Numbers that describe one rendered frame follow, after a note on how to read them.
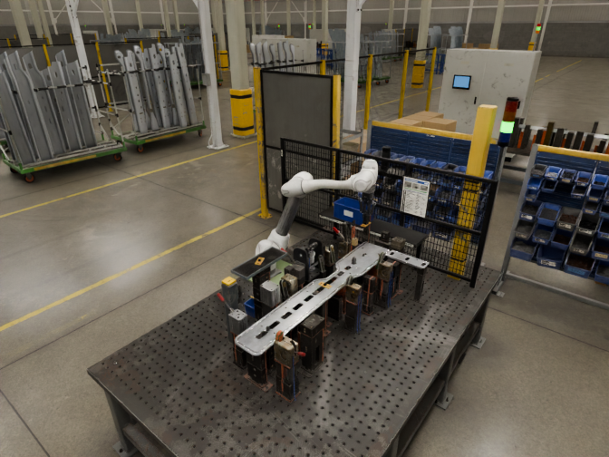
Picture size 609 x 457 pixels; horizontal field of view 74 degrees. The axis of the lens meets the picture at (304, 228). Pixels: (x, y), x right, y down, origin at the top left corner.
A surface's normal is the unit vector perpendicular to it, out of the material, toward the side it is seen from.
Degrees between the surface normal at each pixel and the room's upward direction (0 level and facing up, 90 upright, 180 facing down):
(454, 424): 0
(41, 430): 0
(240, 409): 0
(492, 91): 90
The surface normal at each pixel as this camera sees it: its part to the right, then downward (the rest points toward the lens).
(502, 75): -0.62, 0.36
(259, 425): 0.00, -0.89
